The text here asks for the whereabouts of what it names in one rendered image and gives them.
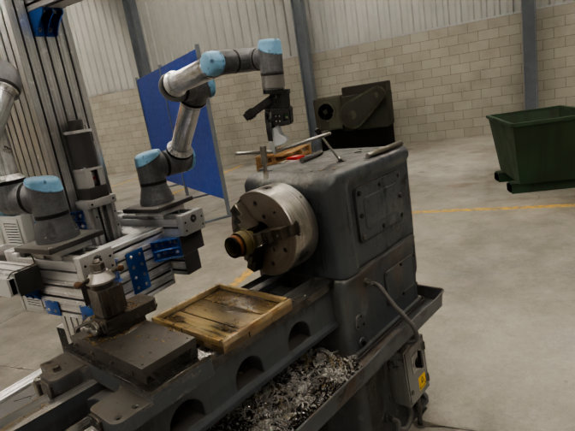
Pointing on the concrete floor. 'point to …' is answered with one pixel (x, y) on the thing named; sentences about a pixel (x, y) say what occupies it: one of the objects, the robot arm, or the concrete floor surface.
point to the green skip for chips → (535, 148)
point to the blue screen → (204, 144)
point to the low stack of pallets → (283, 156)
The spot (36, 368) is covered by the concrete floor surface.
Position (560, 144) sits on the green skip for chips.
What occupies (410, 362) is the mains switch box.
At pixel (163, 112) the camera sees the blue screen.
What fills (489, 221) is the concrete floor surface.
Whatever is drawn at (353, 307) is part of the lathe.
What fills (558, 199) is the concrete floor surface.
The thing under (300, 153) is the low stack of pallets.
